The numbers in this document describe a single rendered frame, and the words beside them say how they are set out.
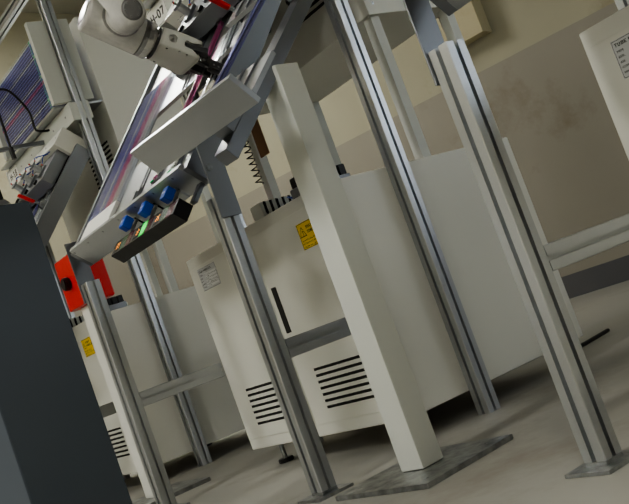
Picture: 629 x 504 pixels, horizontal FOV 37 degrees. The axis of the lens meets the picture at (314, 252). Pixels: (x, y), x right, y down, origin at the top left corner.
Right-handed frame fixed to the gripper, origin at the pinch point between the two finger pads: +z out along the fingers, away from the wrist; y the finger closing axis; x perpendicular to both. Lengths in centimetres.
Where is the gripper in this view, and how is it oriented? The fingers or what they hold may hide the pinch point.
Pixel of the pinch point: (213, 70)
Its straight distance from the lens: 222.9
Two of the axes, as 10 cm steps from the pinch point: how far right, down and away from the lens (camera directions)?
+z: 8.3, 3.1, 4.6
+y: -5.4, 2.6, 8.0
